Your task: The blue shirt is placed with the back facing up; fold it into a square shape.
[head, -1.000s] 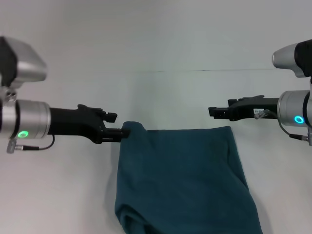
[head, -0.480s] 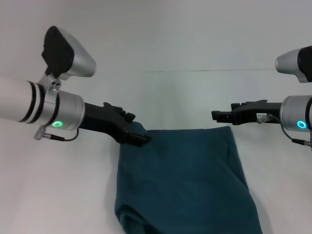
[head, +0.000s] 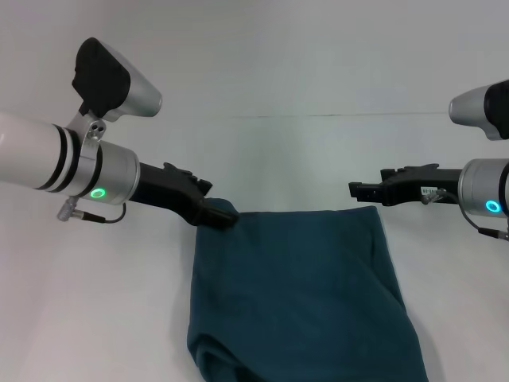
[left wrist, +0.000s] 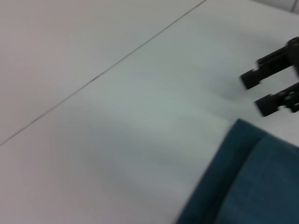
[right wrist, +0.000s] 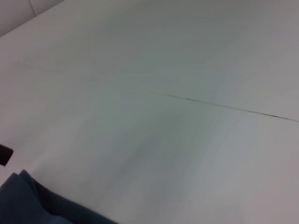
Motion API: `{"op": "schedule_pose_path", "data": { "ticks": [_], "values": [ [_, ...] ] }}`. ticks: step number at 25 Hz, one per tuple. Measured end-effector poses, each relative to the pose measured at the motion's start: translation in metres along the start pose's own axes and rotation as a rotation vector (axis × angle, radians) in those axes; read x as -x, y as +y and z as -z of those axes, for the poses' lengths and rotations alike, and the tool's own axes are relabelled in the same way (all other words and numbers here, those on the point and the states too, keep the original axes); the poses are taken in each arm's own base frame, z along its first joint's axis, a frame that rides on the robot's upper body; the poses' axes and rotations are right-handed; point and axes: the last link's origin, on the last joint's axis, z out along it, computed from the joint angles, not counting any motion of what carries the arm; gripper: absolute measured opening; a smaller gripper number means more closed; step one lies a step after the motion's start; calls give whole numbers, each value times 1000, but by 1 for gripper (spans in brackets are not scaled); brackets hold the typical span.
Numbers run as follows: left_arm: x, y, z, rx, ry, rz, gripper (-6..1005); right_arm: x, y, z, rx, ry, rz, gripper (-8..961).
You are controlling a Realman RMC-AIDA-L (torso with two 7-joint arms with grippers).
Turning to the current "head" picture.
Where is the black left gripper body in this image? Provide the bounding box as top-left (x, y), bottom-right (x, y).
top-left (129, 162), bottom-right (214, 227)

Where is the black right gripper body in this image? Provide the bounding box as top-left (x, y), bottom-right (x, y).
top-left (379, 163), bottom-right (464, 208)

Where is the blue shirt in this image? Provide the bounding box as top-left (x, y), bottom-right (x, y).
top-left (186, 197), bottom-right (430, 382)

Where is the right arm cable with plug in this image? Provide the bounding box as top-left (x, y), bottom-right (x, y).
top-left (420, 187), bottom-right (509, 242)

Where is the arm cable with plug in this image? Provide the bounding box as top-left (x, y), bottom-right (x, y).
top-left (56, 197), bottom-right (128, 224)
top-left (420, 187), bottom-right (509, 242)

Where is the left arm cable with plug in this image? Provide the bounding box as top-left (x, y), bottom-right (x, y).
top-left (56, 197), bottom-right (128, 224)

